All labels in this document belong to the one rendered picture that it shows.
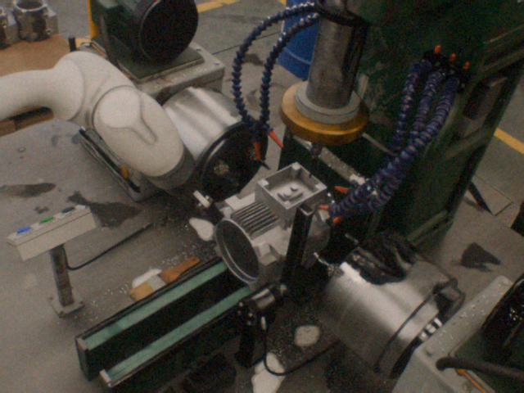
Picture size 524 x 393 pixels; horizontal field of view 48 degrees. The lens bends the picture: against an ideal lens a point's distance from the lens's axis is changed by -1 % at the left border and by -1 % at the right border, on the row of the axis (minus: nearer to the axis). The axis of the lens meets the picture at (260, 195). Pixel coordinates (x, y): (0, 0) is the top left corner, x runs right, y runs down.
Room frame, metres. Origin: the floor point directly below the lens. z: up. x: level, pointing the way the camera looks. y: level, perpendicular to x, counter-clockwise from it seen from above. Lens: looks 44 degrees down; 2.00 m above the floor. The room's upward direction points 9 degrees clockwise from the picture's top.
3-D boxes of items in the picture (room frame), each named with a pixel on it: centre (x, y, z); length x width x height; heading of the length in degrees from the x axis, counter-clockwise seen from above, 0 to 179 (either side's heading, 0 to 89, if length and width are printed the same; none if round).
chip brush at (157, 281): (0.90, 0.20, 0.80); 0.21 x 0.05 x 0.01; 140
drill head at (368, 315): (0.73, -0.32, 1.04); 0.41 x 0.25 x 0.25; 47
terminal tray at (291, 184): (0.95, -0.07, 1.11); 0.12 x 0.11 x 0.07; 136
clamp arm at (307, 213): (0.77, -0.09, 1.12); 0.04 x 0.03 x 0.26; 137
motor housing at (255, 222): (0.92, -0.04, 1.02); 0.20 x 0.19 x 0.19; 136
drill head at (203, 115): (1.20, 0.19, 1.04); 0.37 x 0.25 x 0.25; 47
